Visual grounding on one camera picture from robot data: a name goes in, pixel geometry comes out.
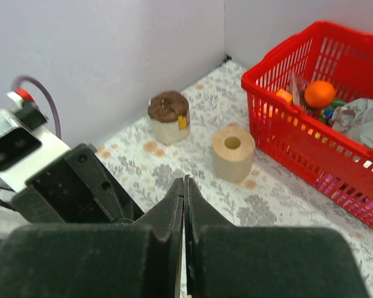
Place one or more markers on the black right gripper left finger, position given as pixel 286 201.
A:
pixel 140 259

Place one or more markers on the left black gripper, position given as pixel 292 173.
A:
pixel 76 188

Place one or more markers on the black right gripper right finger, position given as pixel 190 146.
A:
pixel 223 260

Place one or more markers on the floral patterned table mat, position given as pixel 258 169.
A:
pixel 270 195

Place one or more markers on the beige paper roll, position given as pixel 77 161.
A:
pixel 233 153

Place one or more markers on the brown-topped paper cup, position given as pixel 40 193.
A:
pixel 169 114

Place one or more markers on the red plastic shopping basket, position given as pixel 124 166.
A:
pixel 336 166

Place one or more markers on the orange fruit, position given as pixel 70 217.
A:
pixel 319 94

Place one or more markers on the crumpled silver foil bag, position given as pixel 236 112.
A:
pixel 355 121

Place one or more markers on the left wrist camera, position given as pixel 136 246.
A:
pixel 26 146

